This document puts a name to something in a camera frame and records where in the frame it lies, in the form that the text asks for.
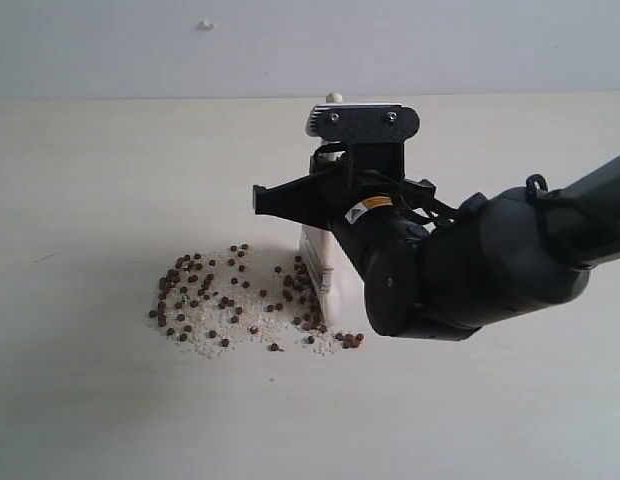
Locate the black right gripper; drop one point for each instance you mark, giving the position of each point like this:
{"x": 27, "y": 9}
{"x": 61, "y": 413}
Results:
{"x": 359, "y": 204}

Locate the wooden paint brush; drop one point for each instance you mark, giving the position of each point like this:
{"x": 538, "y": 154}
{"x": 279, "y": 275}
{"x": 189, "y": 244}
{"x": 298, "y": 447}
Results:
{"x": 326, "y": 262}

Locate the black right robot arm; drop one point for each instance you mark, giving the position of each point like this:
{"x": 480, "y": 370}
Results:
{"x": 435, "y": 272}

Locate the brown beads and crumbs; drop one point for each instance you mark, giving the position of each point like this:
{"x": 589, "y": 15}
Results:
{"x": 215, "y": 301}

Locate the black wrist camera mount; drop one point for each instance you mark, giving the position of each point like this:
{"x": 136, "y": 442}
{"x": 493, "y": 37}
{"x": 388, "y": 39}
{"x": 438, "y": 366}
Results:
{"x": 371, "y": 135}

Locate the white wall hook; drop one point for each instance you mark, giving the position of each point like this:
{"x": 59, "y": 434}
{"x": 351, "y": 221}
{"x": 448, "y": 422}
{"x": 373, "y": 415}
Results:
{"x": 205, "y": 25}

